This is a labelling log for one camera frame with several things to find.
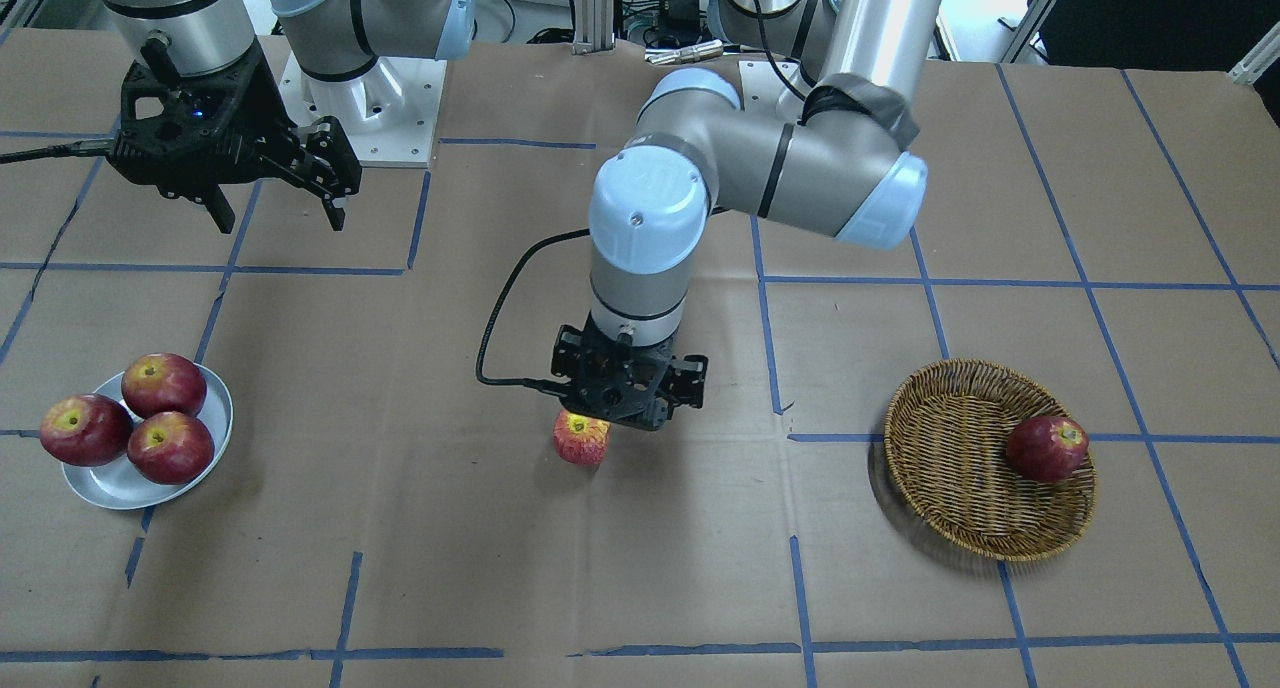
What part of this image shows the red apple plate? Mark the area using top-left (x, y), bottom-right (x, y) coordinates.
top-left (122, 352), bottom-right (209, 419)
top-left (38, 393), bottom-right (134, 465)
top-left (125, 413), bottom-right (215, 486)

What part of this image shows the white round plate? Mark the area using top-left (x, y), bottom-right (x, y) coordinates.
top-left (60, 364), bottom-right (236, 510)

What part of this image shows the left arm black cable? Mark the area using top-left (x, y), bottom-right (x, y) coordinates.
top-left (475, 228), bottom-right (593, 394)

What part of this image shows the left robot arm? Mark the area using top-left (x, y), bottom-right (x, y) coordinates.
top-left (535, 0), bottom-right (941, 430)

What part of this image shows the dark red apple in basket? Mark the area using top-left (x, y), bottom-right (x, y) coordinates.
top-left (1005, 416), bottom-right (1091, 483)

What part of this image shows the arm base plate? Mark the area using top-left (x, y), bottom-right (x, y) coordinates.
top-left (739, 56), bottom-right (806, 123)
top-left (279, 55), bottom-right (451, 169)

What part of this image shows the woven wicker basket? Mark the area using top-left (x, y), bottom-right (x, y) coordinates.
top-left (883, 357), bottom-right (1097, 561)

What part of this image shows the aluminium frame post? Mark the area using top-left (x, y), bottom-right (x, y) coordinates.
top-left (571, 0), bottom-right (617, 55)

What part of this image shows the red apple plate front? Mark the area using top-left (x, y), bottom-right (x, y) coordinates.
top-left (125, 413), bottom-right (215, 486)

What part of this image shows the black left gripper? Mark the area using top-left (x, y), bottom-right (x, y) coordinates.
top-left (550, 318), bottom-right (709, 430)

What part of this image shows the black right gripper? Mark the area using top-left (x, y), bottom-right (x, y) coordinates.
top-left (106, 40), bottom-right (362, 234)

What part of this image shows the red apple plate back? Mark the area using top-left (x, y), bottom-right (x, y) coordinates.
top-left (122, 352), bottom-right (209, 419)

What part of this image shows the red apple yellow top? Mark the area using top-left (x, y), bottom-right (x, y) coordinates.
top-left (552, 409), bottom-right (612, 465)

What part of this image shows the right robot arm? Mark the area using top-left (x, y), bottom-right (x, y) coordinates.
top-left (93, 0), bottom-right (474, 233)

